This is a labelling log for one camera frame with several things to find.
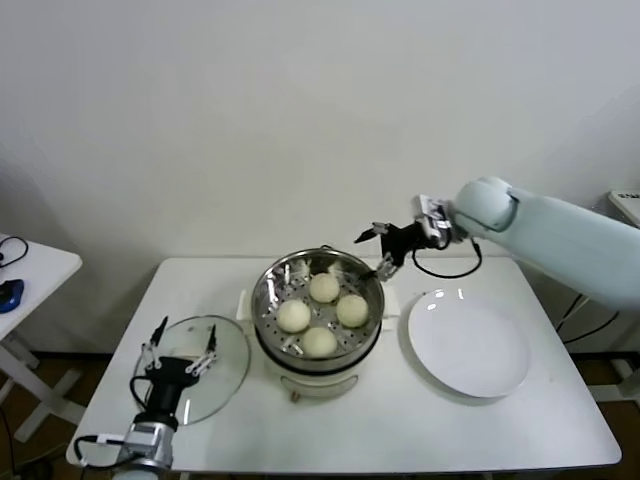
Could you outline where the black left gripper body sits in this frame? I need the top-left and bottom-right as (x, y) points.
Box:
(143, 356), (202, 419)

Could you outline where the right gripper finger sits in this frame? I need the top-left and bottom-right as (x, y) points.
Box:
(360, 252), (402, 281)
(353, 220), (394, 245)

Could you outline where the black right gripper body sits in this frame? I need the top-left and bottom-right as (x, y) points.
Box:
(379, 224), (444, 266)

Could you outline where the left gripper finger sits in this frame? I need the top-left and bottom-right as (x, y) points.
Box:
(139, 314), (170, 373)
(182, 323), (220, 378)

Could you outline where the round glass pot lid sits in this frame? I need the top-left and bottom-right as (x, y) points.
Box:
(132, 313), (251, 427)

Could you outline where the white steamed baozi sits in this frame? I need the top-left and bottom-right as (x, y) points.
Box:
(335, 293), (371, 329)
(308, 272), (341, 304)
(276, 298), (312, 334)
(301, 325), (339, 359)

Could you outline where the stainless steel steamer basket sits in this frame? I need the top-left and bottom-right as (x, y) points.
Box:
(238, 247), (402, 369)

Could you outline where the white round plate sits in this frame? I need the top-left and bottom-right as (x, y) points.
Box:
(407, 288), (531, 400)

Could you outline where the white side table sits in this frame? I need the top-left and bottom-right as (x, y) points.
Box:
(0, 232), (86, 444)

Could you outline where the blue computer mouse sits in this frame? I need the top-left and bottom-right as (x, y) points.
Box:
(0, 278), (25, 315)

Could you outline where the white side desk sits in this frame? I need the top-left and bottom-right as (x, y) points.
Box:
(606, 188), (640, 404)

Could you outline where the silver right wrist camera assembly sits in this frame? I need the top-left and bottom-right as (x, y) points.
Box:
(414, 193), (474, 249)

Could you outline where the silver wrist camera assembly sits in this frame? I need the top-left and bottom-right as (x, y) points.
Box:
(414, 193), (474, 249)
(121, 419), (180, 471)

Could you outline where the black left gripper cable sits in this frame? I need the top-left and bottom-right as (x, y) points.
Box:
(128, 375), (154, 416)

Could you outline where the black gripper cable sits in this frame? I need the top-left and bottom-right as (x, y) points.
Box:
(412, 238), (484, 279)
(128, 375), (154, 416)

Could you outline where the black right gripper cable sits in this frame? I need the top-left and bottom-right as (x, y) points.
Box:
(412, 238), (484, 279)

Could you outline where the silver left wrist camera assembly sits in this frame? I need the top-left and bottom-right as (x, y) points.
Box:
(121, 419), (180, 471)

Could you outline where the thin black looped cable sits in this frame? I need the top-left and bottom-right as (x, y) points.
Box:
(0, 235), (30, 269)

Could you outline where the black power adapter cable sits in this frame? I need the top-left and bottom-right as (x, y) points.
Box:
(557, 293), (624, 346)

